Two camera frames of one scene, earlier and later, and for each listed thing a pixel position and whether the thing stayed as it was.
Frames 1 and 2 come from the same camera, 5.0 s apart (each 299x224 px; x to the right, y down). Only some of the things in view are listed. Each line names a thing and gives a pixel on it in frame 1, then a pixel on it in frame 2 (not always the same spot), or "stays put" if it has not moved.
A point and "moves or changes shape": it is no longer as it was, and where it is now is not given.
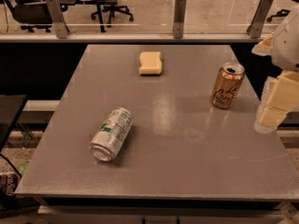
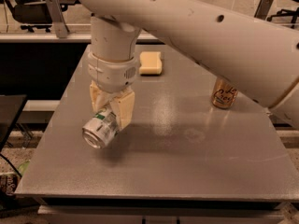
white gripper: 288,49 -> 112,74
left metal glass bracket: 58,16 stays put
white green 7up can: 110,133 moves or changes shape
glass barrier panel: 145,8 stays put
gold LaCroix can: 227,85 stays put
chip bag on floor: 8,180 stays put
